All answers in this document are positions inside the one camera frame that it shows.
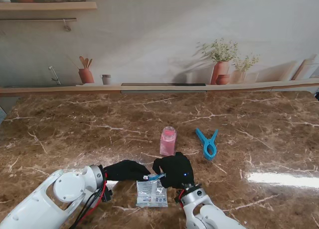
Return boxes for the white and blue seasoning bag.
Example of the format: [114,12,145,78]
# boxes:
[136,173,168,208]

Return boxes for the red and black left arm cables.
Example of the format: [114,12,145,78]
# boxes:
[68,173,108,229]

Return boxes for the blue plastic bag clip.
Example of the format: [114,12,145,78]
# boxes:
[195,128,219,161]

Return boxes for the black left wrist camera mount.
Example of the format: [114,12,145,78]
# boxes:
[101,185,113,204]

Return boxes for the wooden wall shelf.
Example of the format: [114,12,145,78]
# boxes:
[0,1,97,12]

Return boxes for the beige vase with flowers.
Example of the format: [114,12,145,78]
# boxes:
[230,54,260,84]

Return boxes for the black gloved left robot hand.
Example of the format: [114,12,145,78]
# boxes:
[103,159,152,182]

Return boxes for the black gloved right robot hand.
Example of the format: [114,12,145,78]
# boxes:
[152,151,195,190]

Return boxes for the clear bottle with pink seasoning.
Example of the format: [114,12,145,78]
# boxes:
[159,126,177,157]

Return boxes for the wooden cutting boards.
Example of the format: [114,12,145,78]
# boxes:
[291,58,319,81]

